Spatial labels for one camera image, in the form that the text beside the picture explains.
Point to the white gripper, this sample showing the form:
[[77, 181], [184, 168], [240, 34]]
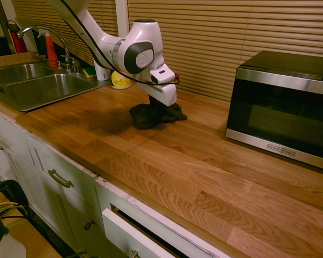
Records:
[[164, 94]]

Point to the dark brown cloth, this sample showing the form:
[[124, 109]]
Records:
[[148, 117]]

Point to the white robot base with label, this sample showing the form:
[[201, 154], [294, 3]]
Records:
[[2, 244]]

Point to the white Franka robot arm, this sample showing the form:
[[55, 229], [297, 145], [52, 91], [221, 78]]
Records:
[[97, 29]]

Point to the yellow label wipes tub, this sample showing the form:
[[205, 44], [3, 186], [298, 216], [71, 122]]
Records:
[[120, 80]]

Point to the white cup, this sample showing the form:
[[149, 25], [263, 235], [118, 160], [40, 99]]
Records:
[[101, 74]]

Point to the yellow green sponge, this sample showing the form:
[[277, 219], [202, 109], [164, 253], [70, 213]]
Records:
[[89, 72]]

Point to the wide beige window blind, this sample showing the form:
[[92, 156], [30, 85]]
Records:
[[218, 40]]

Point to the chrome gooseneck faucet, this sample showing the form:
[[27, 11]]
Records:
[[67, 57]]

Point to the stainless steel double sink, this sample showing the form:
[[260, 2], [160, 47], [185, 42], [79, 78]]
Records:
[[43, 86]]

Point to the orange spray bottle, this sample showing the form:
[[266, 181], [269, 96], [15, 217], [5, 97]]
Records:
[[51, 51]]

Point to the black steel microwave oven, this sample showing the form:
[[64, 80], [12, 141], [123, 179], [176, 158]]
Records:
[[280, 110]]

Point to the white open drawer front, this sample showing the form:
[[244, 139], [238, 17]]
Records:
[[129, 233]]

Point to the narrow beige window blind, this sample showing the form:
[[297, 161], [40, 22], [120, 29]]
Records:
[[43, 13]]

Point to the white kitchen cabinet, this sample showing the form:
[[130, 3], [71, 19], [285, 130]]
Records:
[[29, 174]]

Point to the red fire extinguisher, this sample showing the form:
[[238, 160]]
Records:
[[19, 40]]

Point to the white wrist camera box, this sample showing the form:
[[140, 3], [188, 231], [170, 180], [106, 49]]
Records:
[[162, 75]]

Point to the black metal stand frame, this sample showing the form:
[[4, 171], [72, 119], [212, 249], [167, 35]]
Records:
[[13, 185]]

